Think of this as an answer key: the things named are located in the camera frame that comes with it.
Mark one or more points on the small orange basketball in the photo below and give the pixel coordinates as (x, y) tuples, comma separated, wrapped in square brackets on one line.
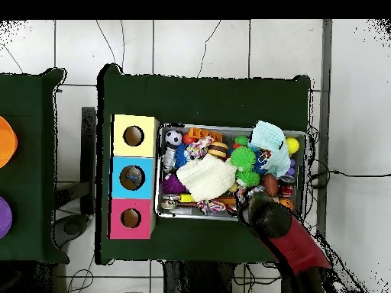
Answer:
[(286, 203)]

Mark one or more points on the purple spiky ball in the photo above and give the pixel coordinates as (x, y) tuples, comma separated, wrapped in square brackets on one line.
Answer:
[(173, 185)]

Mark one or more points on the orange plastic bowl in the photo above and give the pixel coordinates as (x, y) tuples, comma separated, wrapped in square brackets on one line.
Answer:
[(6, 141)]

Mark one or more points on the black stand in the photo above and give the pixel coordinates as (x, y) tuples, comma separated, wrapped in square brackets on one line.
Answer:
[(89, 159)]

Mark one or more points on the dark green table cloth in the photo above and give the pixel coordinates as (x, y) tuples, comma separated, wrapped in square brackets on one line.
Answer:
[(201, 97), (30, 91)]

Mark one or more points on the clear shallow bin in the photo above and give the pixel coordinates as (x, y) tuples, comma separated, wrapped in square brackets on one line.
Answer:
[(177, 214)]

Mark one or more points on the purple plastic bowl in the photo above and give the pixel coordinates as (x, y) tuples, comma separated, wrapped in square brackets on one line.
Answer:
[(4, 217)]

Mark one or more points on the wooden box with three holes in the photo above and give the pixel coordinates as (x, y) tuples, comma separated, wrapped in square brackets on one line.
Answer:
[(119, 183)]

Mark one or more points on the mint green cloth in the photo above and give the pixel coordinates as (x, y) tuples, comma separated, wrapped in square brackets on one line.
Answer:
[(272, 143)]

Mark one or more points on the brown rubber ball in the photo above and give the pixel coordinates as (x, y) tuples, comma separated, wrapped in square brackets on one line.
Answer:
[(270, 184)]

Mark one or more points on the clear plastic packet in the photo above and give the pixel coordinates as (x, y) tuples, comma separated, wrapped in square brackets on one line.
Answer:
[(131, 178)]

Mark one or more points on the colourful dotted packet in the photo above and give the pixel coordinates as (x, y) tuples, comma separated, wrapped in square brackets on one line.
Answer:
[(198, 148)]

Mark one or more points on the black and white soccer ball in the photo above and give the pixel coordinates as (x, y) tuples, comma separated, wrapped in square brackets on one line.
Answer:
[(173, 138)]

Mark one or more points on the yellow ball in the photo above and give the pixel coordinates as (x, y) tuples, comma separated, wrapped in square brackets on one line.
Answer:
[(292, 145)]

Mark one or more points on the cream yellow cloth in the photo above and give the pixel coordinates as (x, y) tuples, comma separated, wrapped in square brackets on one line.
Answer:
[(204, 178)]

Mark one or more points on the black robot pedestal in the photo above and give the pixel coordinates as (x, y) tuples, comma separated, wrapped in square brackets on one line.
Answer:
[(201, 281)]

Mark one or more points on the orange plastic toy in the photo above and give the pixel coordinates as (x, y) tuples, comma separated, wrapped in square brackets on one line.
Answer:
[(204, 133)]

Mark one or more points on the small green spiky ball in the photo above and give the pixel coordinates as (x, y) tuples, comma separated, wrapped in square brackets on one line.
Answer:
[(243, 158)]

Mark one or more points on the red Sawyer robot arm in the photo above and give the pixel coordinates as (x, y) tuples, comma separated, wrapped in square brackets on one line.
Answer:
[(293, 244)]

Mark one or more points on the toy burger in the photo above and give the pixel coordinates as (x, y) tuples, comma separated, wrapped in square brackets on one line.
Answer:
[(218, 150)]

